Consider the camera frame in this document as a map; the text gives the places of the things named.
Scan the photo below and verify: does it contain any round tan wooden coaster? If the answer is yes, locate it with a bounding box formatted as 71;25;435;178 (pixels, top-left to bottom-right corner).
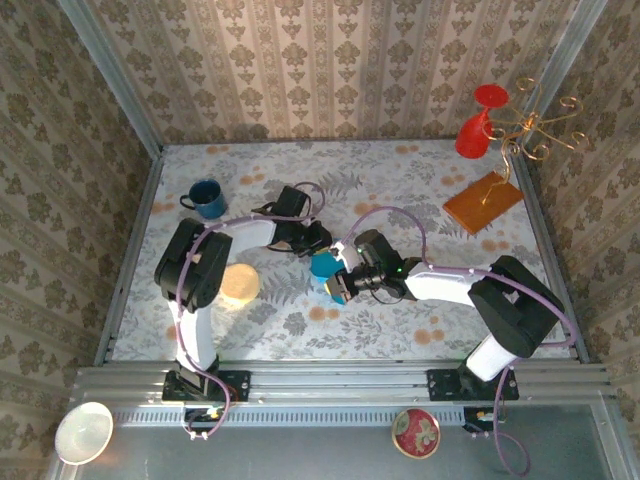
219;263;262;305

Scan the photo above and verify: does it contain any dark blue enamel mug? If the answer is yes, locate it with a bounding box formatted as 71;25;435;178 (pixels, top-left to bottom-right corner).
178;178;229;221

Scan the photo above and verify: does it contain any red floral plate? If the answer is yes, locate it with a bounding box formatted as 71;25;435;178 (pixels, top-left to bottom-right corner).
390;407;442;460

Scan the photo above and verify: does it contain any red plastic wine glass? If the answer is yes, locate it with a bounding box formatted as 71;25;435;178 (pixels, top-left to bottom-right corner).
454;83;511;161

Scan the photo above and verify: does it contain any white bowl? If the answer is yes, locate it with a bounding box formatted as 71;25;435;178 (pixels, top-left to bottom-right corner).
53;401;115;466

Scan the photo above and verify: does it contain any aluminium mounting rail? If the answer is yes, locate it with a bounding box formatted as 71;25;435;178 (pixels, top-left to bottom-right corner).
73;358;615;403

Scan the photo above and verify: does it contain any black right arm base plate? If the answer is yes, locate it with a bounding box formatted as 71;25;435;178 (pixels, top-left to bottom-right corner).
426;367;520;401

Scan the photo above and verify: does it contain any gold wire cup stand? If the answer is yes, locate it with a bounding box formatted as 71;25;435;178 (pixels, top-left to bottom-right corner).
442;77;591;236

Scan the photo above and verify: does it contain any slotted grey cable duct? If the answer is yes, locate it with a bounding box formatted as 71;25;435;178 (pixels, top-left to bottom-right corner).
110;403;467;428

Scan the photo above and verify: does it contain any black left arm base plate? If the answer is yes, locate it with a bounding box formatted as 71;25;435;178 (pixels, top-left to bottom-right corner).
162;369;251;403

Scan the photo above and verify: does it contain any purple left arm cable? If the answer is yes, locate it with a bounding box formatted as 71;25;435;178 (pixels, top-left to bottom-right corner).
174;181;327;441

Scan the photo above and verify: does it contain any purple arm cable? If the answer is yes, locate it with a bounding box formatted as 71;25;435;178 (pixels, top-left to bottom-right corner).
174;181;327;441
347;205;576;476

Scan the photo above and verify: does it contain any small circuit board with wires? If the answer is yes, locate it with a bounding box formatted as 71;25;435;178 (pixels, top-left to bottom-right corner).
183;405;226;426
463;407;507;435

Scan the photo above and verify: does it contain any aluminium table side rail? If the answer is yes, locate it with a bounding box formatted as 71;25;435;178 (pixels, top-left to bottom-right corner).
513;149;592;364
93;147;166;366

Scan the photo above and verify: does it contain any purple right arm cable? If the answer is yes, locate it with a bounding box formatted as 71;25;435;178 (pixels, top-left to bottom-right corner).
347;205;576;476

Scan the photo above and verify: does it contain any aluminium frame post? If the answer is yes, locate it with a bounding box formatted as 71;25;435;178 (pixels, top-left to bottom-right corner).
517;0;611;159
58;0;166;157

